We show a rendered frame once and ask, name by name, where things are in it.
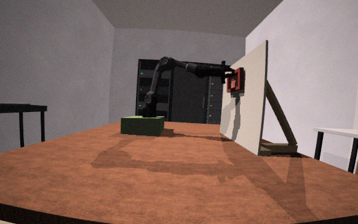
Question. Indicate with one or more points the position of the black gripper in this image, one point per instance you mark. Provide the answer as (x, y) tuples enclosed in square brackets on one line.
[(221, 72)]

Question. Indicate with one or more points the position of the red rectangular frame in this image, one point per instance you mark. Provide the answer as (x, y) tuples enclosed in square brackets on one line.
[(233, 84)]

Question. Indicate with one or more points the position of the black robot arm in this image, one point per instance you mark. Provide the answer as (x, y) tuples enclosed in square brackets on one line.
[(166, 64)]

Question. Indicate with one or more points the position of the dark brown wooden support brace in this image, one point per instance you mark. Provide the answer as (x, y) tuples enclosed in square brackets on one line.
[(290, 147)]

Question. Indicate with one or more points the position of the beige board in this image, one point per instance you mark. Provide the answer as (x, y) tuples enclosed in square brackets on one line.
[(243, 111)]

